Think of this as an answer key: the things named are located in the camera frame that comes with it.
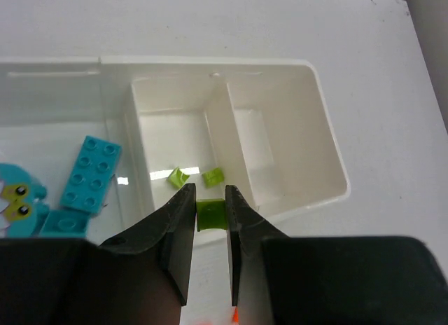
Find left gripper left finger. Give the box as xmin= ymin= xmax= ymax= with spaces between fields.
xmin=100 ymin=184 xmax=196 ymax=306

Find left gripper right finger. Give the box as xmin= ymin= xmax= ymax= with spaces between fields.
xmin=225 ymin=185 xmax=291 ymax=307

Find green lego piece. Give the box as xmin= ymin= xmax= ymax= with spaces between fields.
xmin=196 ymin=199 xmax=228 ymax=232
xmin=202 ymin=167 xmax=225 ymax=188
xmin=167 ymin=167 xmax=190 ymax=189

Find orange lego piece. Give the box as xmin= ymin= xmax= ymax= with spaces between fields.
xmin=232 ymin=307 xmax=239 ymax=325

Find long teal lego brick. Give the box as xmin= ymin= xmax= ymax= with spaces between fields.
xmin=59 ymin=136 xmax=122 ymax=216

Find small teal lego brick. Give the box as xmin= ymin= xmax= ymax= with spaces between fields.
xmin=38 ymin=210 xmax=90 ymax=238

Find teal penguin lego brick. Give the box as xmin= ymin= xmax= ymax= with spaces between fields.
xmin=1 ymin=163 xmax=50 ymax=238

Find white three-compartment sorting tray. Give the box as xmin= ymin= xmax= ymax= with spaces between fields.
xmin=1 ymin=56 xmax=350 ymax=243

